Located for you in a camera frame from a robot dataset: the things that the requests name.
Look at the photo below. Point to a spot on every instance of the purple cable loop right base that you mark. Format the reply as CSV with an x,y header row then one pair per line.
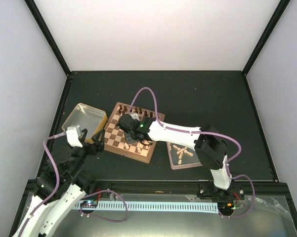
x,y
243,214

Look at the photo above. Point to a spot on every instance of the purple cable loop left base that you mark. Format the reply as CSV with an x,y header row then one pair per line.
x,y
104,205

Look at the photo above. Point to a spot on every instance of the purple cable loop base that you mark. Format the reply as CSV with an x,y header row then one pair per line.
x,y
104,205
243,214

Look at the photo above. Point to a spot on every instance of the white slotted cable duct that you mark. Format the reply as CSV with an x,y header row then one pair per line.
x,y
202,207

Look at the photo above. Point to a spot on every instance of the wooden chessboard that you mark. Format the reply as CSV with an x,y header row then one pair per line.
x,y
115,139

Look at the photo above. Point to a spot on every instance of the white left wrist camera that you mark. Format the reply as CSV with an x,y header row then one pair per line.
x,y
73,133

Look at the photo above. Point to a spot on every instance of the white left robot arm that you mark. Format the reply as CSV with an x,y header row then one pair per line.
x,y
61,186

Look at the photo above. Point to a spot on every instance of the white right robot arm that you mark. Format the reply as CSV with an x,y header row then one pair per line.
x,y
208,145

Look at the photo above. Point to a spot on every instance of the black frame post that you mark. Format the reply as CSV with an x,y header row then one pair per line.
x,y
272,23
32,6

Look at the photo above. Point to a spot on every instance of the controller board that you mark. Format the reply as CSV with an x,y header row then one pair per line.
x,y
230,205
89,204

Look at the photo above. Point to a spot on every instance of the pink plastic tray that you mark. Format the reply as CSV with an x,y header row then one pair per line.
x,y
187,162

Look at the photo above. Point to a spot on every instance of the right controller board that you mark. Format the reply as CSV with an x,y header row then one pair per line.
x,y
230,205

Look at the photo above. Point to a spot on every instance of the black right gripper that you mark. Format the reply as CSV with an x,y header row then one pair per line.
x,y
129,140

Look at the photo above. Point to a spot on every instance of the black frame post right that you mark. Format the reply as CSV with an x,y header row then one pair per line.
x,y
272,23

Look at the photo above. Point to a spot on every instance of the black frame post left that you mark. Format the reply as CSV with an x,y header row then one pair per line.
x,y
32,6

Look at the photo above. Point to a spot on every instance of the yellow metal tin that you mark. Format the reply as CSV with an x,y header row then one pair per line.
x,y
86,116

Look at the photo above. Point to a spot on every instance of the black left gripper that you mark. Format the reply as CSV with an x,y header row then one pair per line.
x,y
99,145

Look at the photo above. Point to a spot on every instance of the light pieces pile in tray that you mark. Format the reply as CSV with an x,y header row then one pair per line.
x,y
181,151

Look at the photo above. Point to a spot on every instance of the left controller board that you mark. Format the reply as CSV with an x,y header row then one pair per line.
x,y
89,204

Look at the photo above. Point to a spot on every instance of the black front rail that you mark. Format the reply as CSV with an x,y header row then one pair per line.
x,y
154,187

